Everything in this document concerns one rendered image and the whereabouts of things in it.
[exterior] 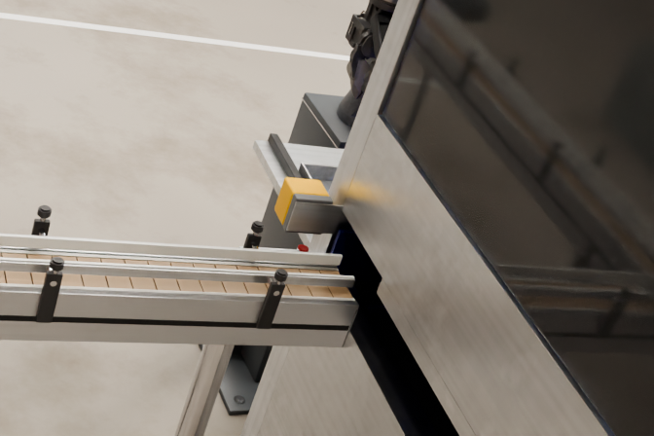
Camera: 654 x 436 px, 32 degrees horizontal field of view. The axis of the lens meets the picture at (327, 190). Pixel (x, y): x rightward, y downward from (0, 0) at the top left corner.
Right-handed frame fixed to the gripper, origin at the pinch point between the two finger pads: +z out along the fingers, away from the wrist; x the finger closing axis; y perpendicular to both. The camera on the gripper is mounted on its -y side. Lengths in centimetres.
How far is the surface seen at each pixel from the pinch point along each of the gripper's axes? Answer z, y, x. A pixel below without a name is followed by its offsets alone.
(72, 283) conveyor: 16, -43, 62
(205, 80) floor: 112, 219, -57
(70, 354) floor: 110, 47, 28
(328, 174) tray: 19.8, 1.2, -0.2
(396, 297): 7, -56, 14
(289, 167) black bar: 19.3, 1.9, 8.6
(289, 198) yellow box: 7.4, -27.9, 22.6
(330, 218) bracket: 9.1, -30.9, 15.3
